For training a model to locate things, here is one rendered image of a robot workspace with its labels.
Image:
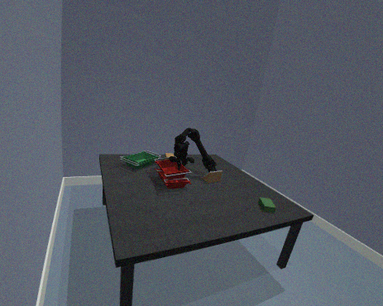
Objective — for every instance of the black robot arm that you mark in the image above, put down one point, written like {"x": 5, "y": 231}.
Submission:
{"x": 182, "y": 145}

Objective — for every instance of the small green block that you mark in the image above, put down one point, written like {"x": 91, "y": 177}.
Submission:
{"x": 267, "y": 205}

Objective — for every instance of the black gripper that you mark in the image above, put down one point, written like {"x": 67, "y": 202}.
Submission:
{"x": 182, "y": 157}

